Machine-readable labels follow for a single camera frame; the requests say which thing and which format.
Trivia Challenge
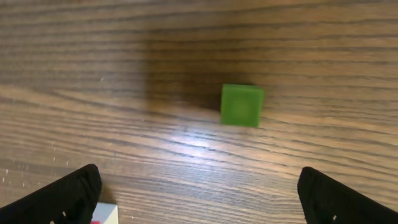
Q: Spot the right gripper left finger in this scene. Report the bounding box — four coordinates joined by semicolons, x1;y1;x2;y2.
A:
0;164;103;224

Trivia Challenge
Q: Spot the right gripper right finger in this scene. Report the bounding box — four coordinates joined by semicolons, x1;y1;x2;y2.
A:
297;166;398;224

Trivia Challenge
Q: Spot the white cube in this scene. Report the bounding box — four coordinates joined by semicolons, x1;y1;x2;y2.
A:
91;202;119;224

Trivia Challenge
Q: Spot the green cube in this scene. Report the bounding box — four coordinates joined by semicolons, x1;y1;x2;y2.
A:
220;83;266;129

